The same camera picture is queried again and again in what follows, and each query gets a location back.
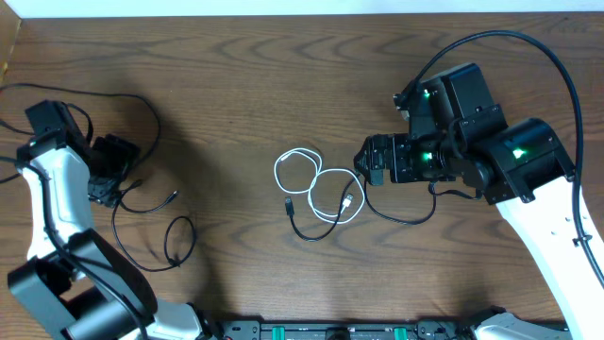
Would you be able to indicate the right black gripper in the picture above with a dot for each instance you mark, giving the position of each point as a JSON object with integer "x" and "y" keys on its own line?
{"x": 399, "y": 145}

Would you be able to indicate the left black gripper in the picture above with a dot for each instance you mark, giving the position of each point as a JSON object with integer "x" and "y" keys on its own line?
{"x": 104, "y": 187}

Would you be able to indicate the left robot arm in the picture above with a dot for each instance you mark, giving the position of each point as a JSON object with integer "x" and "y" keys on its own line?
{"x": 74, "y": 282}

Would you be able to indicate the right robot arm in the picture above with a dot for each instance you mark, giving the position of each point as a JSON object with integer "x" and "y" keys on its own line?
{"x": 527, "y": 174}

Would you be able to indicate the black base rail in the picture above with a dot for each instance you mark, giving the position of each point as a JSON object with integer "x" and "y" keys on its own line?
{"x": 493, "y": 323}

